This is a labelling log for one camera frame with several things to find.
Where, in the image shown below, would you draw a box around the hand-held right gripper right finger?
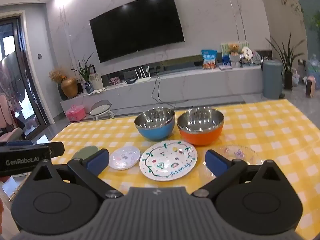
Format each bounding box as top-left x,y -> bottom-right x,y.
191,149 -> 285,199

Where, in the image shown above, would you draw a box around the green round plate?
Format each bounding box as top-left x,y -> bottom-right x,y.
72,145 -> 98,159

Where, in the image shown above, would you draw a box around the small pink white stool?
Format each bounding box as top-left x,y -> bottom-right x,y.
305,79 -> 315,97

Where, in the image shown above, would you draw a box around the tall potted grass plant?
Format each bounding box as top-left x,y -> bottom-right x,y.
265,32 -> 307,90

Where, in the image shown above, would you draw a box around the green plant in blue vase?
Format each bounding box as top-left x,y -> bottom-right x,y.
71,53 -> 95,93

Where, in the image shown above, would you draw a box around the black cable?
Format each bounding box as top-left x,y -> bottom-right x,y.
151,71 -> 190,104

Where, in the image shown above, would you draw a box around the blue snack bag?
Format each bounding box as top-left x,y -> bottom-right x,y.
201,49 -> 217,70

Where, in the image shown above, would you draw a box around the pink chair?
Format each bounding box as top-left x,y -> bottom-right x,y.
0,127 -> 23,143

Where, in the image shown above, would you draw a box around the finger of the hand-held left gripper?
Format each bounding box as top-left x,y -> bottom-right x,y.
0,141 -> 34,147
32,142 -> 65,158

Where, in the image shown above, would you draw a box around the gold vase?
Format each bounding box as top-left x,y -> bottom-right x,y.
61,77 -> 78,98

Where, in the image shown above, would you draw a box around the black framed glass door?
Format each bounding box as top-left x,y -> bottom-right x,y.
0,16 -> 50,140

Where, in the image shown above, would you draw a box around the dried flowers in dark vase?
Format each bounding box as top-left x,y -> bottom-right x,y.
49,69 -> 68,100

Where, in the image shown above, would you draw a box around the white printed bag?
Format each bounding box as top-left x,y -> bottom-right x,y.
89,73 -> 103,90

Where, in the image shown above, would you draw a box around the blue steel bowl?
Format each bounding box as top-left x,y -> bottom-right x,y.
134,107 -> 175,141

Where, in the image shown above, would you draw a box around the grey-blue trash can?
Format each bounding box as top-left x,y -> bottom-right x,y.
262,60 -> 285,99

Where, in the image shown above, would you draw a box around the grey teddy stand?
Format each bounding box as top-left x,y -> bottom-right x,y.
229,54 -> 242,68

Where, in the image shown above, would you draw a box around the small white patterned plate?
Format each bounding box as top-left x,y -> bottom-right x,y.
109,146 -> 141,170

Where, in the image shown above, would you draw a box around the large white drawn plate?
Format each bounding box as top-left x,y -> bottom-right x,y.
139,140 -> 198,181

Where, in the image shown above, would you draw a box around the pink storage box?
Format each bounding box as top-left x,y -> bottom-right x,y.
65,105 -> 87,122

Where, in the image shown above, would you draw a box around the white router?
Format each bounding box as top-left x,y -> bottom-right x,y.
134,66 -> 152,83

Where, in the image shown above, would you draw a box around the yellow checked tablecloth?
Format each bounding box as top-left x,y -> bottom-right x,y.
49,99 -> 320,195

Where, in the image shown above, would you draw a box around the grey marble television cabinet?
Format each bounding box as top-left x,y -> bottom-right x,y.
60,65 -> 265,117

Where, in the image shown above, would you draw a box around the green gift box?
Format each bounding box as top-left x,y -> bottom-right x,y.
220,42 -> 249,67

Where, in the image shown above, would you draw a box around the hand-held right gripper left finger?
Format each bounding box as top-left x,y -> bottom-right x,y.
31,149 -> 124,200

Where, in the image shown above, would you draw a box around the black wall television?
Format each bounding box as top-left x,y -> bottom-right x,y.
89,0 -> 185,63

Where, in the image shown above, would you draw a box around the grey wheeled stool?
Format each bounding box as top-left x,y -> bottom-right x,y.
90,100 -> 115,120

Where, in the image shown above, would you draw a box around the orange steel bowl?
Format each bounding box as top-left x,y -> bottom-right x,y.
177,107 -> 225,146

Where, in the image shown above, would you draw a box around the clear glass plate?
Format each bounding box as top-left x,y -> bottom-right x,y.
199,145 -> 263,180

